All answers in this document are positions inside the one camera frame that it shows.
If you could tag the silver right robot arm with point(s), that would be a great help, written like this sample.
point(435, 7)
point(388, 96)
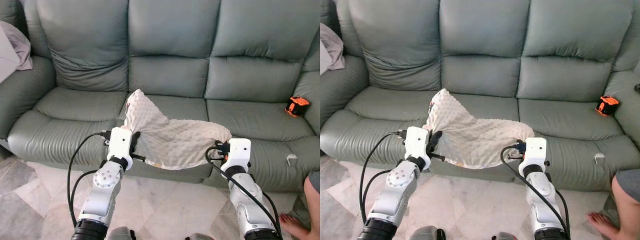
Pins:
point(247, 200)
point(540, 200)

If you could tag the grey robot right leg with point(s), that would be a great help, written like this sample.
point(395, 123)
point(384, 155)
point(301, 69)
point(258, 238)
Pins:
point(505, 236)
point(200, 237)

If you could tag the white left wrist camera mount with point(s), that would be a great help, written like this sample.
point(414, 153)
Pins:
point(120, 142)
point(416, 141)

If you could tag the grey robot leg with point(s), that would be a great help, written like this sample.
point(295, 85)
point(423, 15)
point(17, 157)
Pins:
point(121, 234)
point(425, 233)
point(505, 236)
point(200, 237)

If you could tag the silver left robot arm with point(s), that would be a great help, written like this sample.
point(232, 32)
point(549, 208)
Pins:
point(400, 187)
point(102, 190)

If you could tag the green leather sofa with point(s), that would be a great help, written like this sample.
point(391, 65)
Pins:
point(170, 60)
point(480, 60)

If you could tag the grey cloth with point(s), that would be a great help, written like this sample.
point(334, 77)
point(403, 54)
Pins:
point(22, 47)
point(335, 47)

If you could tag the beige dotted pillow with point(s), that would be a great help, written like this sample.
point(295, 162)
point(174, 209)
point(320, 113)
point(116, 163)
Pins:
point(170, 135)
point(470, 135)

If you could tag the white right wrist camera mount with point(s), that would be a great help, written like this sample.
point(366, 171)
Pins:
point(535, 151)
point(239, 152)

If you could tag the orange black tape measure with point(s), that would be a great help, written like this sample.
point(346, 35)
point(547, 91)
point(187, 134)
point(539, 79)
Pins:
point(297, 106)
point(607, 106)

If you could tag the grey robot left leg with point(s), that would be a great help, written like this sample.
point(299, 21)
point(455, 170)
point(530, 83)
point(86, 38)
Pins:
point(121, 234)
point(425, 233)

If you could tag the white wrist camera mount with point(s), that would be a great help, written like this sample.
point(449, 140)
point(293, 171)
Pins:
point(535, 151)
point(416, 141)
point(120, 142)
point(239, 152)

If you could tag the bare person leg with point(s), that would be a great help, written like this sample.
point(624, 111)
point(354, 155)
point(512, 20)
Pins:
point(625, 210)
point(310, 210)

